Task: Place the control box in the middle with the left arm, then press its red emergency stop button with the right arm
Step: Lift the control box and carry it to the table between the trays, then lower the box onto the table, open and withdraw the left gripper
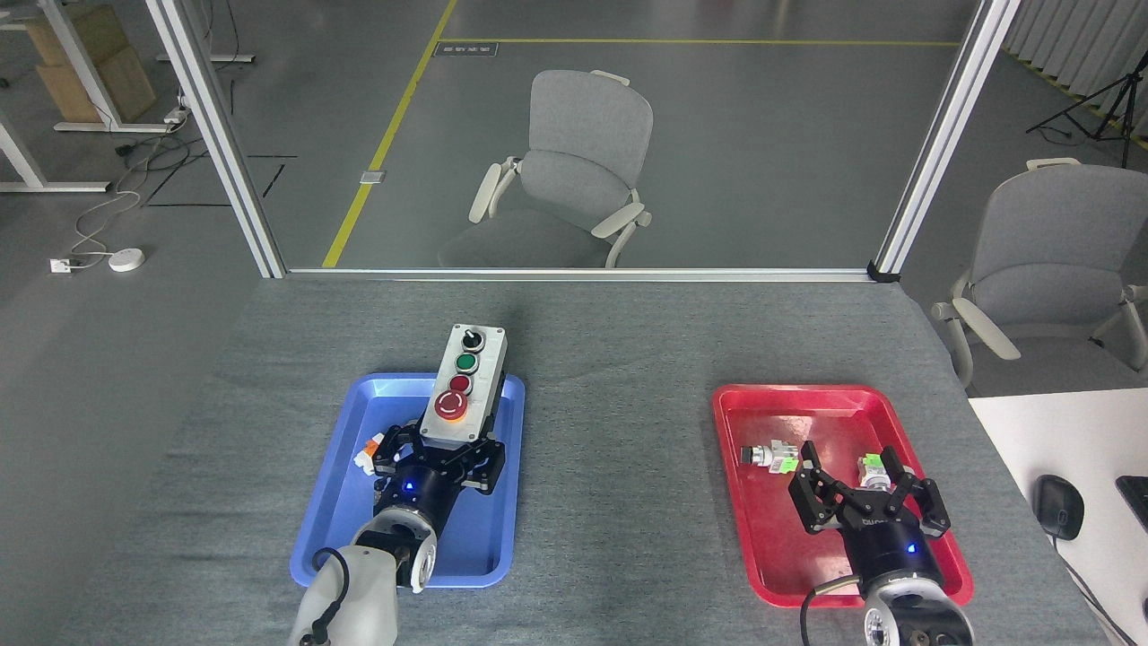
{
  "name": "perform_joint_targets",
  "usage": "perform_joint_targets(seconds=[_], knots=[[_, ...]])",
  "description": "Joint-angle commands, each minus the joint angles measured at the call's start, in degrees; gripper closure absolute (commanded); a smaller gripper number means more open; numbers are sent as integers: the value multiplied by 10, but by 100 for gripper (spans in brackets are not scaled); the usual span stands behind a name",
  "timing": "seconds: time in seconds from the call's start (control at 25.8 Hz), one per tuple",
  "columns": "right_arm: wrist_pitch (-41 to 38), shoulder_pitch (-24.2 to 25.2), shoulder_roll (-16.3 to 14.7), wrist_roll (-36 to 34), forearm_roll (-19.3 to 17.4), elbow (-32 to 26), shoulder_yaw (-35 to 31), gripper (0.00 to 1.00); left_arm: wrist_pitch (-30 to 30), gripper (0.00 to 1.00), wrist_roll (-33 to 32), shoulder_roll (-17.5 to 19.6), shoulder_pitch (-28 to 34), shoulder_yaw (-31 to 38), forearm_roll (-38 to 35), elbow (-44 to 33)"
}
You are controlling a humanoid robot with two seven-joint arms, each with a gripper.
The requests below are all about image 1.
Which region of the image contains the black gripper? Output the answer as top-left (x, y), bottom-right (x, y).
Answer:
top-left (787, 440), bottom-right (952, 595)
top-left (372, 425), bottom-right (507, 535)

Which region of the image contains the grey push button control box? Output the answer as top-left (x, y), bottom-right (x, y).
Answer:
top-left (419, 324), bottom-right (509, 449)

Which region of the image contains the brown cardboard box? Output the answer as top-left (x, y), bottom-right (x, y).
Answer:
top-left (36, 45), bottom-right (159, 125)
top-left (25, 4), bottom-right (128, 67)

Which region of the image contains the blue plastic tray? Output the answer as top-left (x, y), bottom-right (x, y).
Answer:
top-left (289, 372), bottom-right (527, 590)

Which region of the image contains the red plastic tray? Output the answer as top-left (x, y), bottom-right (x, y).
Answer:
top-left (711, 384), bottom-right (976, 610)

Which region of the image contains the black computer mouse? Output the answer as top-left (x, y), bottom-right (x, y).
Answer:
top-left (1031, 474), bottom-right (1086, 542)

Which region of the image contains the white side table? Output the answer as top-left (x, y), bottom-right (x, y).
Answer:
top-left (967, 388), bottom-right (1148, 646)

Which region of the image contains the silver aluminium crossbar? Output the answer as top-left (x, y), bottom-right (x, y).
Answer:
top-left (285, 266), bottom-right (875, 284)

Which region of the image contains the black keyboard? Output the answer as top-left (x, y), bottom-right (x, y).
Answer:
top-left (1115, 476), bottom-right (1148, 532)

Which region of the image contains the grey office chair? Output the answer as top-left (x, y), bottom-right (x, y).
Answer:
top-left (931, 158), bottom-right (1148, 388)
top-left (438, 70), bottom-right (654, 269)

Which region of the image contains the black tripod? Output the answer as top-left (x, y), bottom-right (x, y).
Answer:
top-left (1025, 52), bottom-right (1148, 170)

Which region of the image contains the white pleated curtain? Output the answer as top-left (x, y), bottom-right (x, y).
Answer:
top-left (1000, 0), bottom-right (1148, 152)

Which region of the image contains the black push button switch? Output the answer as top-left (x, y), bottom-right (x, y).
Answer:
top-left (741, 441), bottom-right (801, 476)

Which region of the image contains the silver aluminium post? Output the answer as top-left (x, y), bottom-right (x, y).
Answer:
top-left (868, 0), bottom-right (1023, 284)
top-left (145, 0), bottom-right (288, 279)

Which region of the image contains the white floor cable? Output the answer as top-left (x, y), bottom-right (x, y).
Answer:
top-left (68, 166), bottom-right (143, 263)

